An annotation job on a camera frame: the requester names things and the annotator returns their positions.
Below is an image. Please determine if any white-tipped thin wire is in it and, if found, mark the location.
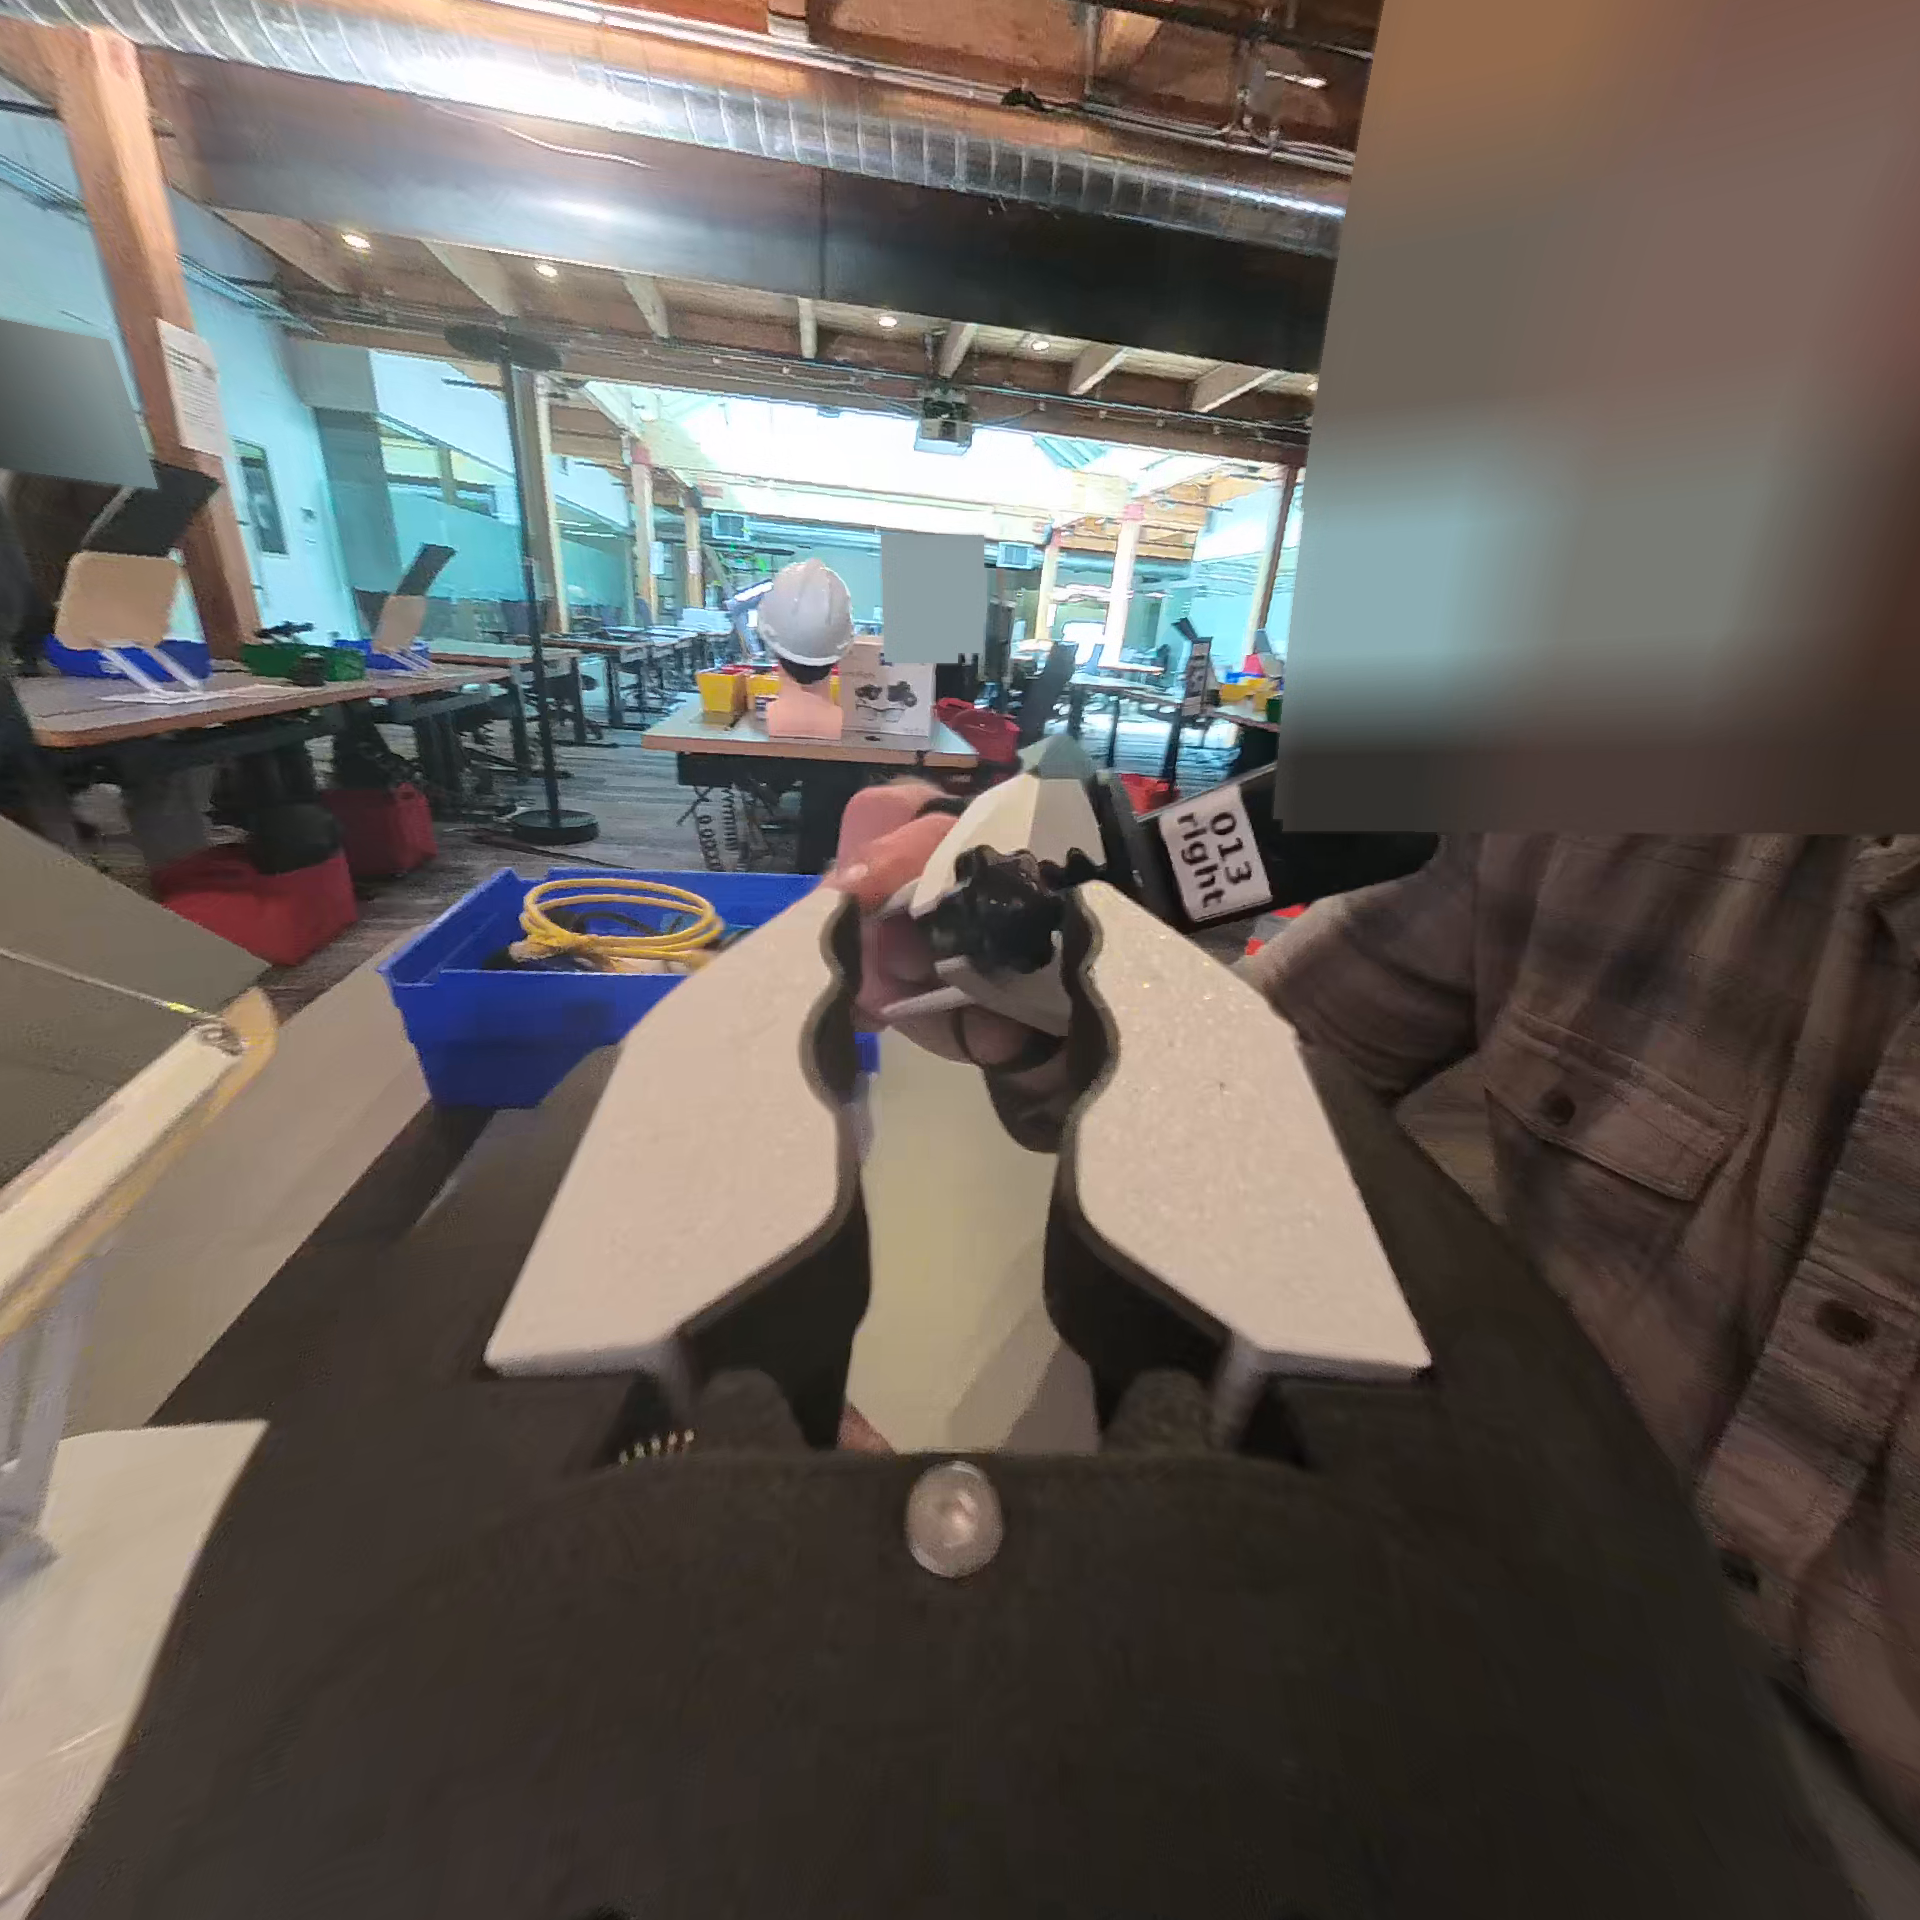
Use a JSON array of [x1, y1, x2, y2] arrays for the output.
[[0, 942, 252, 1055]]

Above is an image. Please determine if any white hard hat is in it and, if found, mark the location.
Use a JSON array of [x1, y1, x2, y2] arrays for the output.
[[754, 559, 858, 668]]

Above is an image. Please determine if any yellow coiled cable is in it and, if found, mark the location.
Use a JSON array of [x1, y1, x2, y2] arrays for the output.
[[515, 877, 734, 966]]

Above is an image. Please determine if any wooden work table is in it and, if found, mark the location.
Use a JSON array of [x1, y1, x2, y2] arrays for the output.
[[642, 696, 986, 877]]

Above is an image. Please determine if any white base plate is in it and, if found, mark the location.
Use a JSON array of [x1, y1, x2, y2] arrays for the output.
[[0, 1420, 271, 1915]]

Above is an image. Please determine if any person's right hand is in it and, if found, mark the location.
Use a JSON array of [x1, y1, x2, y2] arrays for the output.
[[834, 780, 1089, 1157]]

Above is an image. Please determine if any silver ventilation duct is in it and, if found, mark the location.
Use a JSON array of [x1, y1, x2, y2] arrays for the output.
[[132, 0, 1353, 258]]

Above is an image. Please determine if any person's right forearm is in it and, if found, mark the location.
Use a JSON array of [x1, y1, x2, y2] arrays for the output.
[[1244, 886, 1488, 1113]]

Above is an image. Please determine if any small blue bin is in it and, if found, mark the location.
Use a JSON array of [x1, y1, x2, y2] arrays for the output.
[[47, 636, 213, 684]]

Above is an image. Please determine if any blue plastic bin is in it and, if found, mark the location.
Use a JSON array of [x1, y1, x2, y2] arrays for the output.
[[378, 866, 891, 1113]]

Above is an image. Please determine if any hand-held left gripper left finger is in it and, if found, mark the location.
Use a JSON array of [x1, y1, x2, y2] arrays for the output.
[[480, 895, 876, 1446]]

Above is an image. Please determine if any white stand bracket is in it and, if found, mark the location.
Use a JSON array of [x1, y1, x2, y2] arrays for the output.
[[0, 1244, 109, 1563]]

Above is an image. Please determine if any small tan board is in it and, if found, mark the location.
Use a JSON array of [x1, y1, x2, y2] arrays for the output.
[[51, 553, 184, 647]]

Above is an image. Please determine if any white product box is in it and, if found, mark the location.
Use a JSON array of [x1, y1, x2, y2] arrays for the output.
[[840, 642, 937, 737]]

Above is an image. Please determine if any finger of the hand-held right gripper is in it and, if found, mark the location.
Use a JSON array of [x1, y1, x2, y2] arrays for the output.
[[876, 737, 1116, 927], [876, 951, 1089, 1040]]

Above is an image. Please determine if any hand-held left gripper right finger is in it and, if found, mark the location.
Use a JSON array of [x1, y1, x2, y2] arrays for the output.
[[1039, 886, 1439, 1446]]

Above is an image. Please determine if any black pole stand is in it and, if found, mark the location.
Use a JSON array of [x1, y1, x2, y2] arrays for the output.
[[446, 324, 601, 847]]

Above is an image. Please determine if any grey-topped wooden board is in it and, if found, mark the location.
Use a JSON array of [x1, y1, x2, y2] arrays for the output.
[[0, 814, 281, 1311]]

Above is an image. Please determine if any small black spring part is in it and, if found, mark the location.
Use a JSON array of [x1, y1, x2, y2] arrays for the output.
[[921, 841, 1106, 996]]

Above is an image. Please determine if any long wooden desk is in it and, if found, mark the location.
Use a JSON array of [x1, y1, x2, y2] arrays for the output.
[[24, 659, 522, 841]]

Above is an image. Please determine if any red storage box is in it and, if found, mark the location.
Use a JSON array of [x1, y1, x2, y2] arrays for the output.
[[153, 837, 360, 966], [323, 780, 442, 886]]

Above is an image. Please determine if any person's plaid shirt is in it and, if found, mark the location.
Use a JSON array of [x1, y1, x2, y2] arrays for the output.
[[1395, 832, 1920, 1725]]

